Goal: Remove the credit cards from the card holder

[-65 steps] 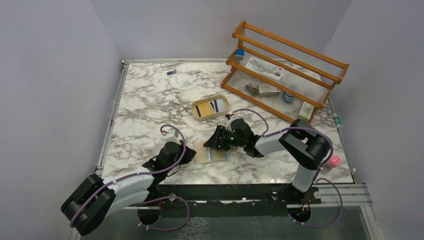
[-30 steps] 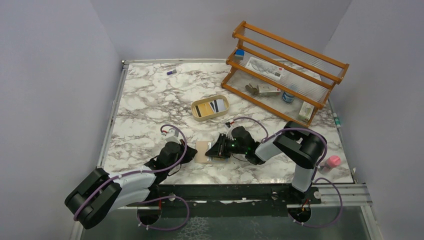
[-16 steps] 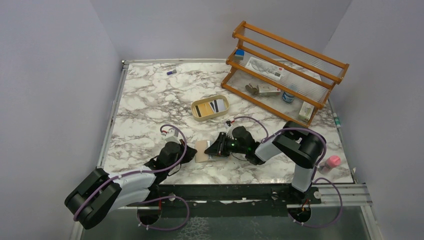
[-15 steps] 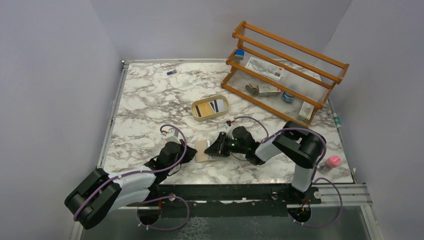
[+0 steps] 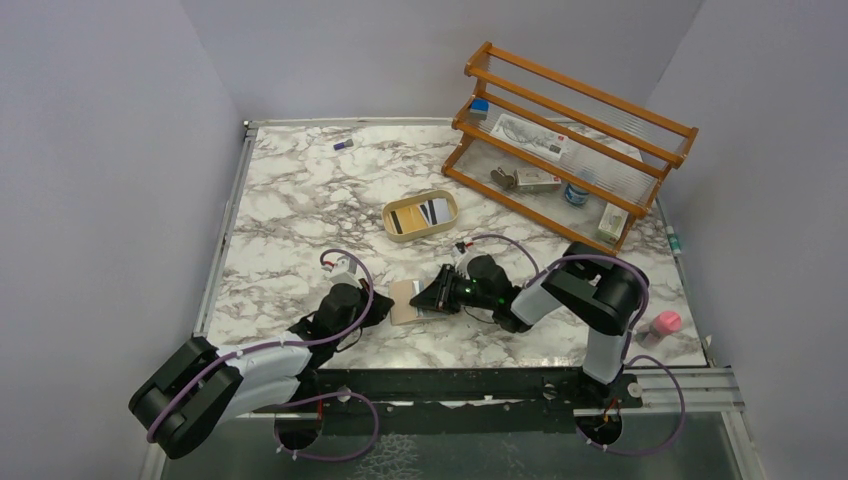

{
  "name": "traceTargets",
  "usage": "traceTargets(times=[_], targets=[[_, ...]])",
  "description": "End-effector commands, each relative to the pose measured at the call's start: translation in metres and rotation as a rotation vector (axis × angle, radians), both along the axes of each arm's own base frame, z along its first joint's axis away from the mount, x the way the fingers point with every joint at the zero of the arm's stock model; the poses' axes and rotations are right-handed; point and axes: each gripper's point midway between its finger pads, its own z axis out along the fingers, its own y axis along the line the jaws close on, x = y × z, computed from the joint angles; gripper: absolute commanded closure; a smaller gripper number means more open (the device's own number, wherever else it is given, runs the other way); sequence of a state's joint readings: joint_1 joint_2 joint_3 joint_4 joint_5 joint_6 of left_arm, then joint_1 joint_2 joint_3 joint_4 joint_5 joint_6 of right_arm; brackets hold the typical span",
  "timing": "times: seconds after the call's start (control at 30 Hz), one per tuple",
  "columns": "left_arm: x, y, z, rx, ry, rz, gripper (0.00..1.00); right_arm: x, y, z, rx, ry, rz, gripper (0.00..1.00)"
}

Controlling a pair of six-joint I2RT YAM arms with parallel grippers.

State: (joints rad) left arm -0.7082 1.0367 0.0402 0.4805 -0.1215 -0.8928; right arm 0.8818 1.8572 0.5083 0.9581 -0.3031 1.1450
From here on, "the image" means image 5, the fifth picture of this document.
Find beige card holder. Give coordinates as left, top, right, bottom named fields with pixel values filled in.
left=389, top=279, right=448, bottom=326

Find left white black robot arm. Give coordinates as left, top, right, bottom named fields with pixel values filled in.
left=128, top=283, right=394, bottom=459

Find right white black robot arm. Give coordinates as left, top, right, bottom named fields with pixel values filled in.
left=409, top=242, right=650, bottom=386

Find yellow card with black stripe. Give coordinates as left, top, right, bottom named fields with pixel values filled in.
left=389, top=205, right=429, bottom=235

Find white card in tray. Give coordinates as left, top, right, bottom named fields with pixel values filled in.
left=428, top=197, right=453, bottom=225

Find grey card in tray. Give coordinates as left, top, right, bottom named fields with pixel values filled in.
left=418, top=200, right=438, bottom=226

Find beige oval tray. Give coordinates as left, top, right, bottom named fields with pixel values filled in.
left=381, top=190, right=459, bottom=243

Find metal binder clip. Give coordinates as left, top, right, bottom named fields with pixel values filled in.
left=490, top=168, right=517, bottom=190

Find small grey box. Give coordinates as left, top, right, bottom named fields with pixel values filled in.
left=513, top=167, right=562, bottom=193

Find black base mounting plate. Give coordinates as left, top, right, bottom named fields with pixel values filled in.
left=250, top=351, right=644, bottom=453

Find blue white small jar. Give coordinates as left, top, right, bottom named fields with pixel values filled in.
left=563, top=183, right=590, bottom=207

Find green white small box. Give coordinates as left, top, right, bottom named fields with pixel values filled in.
left=595, top=203, right=629, bottom=245

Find clear printed packet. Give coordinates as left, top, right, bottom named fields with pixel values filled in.
left=491, top=113, right=567, bottom=162

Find orange wooden shelf rack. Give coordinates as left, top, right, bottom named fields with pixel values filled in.
left=441, top=42, right=699, bottom=254

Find blue grey eraser block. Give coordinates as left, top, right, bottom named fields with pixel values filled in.
left=468, top=98, right=490, bottom=121

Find pink round cap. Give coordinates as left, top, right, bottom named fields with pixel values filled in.
left=634, top=311, right=683, bottom=349

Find green white tube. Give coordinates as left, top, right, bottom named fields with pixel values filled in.
left=665, top=225, right=682, bottom=256

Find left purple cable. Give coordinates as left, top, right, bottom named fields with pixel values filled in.
left=145, top=248, right=382, bottom=463

